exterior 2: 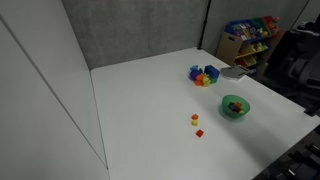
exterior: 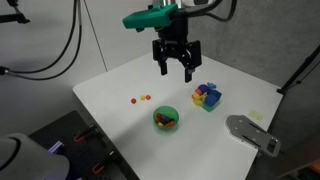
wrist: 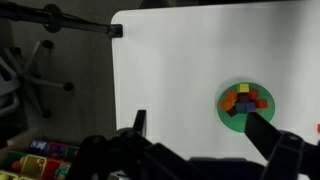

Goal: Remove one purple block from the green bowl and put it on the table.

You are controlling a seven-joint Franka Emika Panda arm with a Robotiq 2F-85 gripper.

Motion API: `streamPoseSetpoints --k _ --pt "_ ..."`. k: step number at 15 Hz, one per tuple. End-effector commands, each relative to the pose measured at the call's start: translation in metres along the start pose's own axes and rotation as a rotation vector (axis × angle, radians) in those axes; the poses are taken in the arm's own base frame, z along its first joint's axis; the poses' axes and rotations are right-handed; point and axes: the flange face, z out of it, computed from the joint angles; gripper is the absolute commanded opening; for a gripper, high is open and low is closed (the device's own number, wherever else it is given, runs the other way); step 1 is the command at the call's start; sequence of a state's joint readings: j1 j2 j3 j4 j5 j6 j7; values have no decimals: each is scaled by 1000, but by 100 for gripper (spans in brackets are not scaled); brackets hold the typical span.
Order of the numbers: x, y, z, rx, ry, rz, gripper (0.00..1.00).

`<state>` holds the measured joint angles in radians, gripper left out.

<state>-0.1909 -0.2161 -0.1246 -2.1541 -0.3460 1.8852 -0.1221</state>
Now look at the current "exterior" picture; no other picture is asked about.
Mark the green plastic bowl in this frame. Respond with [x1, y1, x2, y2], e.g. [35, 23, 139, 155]
[152, 105, 180, 133]

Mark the black orange clamp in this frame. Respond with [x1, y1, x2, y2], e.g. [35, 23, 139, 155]
[92, 150, 117, 176]
[73, 124, 98, 145]

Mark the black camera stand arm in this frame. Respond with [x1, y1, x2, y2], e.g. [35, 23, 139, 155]
[0, 0, 31, 25]

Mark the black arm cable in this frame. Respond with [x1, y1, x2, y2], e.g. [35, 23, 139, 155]
[204, 0, 238, 23]

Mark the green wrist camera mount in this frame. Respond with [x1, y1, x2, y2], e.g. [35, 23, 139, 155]
[122, 3, 180, 34]

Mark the black base board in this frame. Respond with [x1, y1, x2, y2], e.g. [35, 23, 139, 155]
[27, 109, 141, 180]

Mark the yellow sticky note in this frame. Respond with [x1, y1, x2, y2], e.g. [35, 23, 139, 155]
[248, 110, 265, 122]

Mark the purple toy piece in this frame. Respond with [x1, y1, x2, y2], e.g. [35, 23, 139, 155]
[197, 84, 210, 95]

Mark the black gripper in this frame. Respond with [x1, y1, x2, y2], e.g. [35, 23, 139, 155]
[151, 9, 202, 84]

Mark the yellow toy piece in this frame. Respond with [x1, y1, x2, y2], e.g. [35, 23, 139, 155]
[191, 92, 205, 107]

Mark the black tripod pole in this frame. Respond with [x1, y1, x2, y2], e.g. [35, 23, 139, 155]
[276, 44, 320, 96]

